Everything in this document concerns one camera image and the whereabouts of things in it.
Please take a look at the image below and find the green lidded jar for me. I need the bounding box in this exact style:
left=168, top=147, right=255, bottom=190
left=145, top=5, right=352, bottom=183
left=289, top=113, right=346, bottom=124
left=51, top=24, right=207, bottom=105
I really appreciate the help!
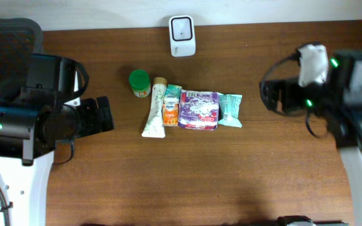
left=129, top=70, right=151, bottom=98

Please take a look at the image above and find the white tube with tan cap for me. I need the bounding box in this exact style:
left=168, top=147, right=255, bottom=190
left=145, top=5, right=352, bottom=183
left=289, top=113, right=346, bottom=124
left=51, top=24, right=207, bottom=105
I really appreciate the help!
left=141, top=77, right=167, bottom=138

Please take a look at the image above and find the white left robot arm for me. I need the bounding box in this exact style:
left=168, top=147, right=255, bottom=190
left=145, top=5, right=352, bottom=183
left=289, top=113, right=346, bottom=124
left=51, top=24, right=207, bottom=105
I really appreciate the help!
left=0, top=54, right=114, bottom=225

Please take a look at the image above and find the purple tissue pack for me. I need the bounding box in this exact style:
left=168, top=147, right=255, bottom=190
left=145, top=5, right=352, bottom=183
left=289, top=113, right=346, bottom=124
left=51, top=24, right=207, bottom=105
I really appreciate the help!
left=178, top=89, right=220, bottom=131

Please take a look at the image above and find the white barcode scanner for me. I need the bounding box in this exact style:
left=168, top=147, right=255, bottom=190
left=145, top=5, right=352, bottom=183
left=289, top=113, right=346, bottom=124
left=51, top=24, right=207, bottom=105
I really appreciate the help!
left=168, top=15, right=196, bottom=57

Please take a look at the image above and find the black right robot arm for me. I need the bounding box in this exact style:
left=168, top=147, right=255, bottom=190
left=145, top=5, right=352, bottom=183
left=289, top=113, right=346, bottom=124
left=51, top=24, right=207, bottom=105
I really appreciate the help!
left=259, top=42, right=362, bottom=225

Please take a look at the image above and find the dark grey plastic basket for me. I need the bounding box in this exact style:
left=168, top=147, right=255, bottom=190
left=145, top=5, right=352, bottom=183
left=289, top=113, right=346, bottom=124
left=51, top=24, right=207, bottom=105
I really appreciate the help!
left=0, top=18, right=45, bottom=107

